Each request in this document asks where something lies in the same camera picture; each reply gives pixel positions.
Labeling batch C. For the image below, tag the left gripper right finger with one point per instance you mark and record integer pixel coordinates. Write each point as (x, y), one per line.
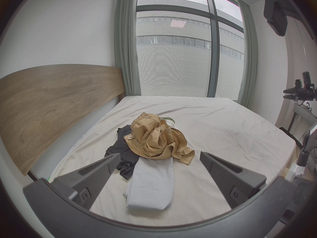
(232, 182)

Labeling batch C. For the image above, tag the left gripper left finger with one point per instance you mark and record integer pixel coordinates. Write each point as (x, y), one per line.
(84, 180)

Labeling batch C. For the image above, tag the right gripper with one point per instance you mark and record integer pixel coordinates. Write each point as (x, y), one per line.
(305, 93)

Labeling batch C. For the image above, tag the tan shorts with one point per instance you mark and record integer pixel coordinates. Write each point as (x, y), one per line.
(158, 137)

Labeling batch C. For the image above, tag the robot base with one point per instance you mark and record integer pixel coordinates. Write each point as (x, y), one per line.
(303, 157)

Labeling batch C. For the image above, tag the bed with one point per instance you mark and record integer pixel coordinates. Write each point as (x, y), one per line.
(223, 132)

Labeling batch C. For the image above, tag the dark grey garment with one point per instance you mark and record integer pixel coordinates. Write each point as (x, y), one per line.
(118, 150)

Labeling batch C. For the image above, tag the grey-green curtain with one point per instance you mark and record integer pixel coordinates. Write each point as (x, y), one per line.
(126, 46)
(249, 58)

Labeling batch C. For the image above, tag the pale grey garment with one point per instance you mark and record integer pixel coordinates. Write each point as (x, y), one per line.
(151, 185)

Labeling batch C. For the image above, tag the white garment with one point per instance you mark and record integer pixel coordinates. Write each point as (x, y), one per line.
(170, 123)

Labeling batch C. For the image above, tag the window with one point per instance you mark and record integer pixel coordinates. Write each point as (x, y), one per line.
(173, 71)

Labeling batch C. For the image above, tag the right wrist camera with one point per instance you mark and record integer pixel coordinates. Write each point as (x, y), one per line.
(306, 79)

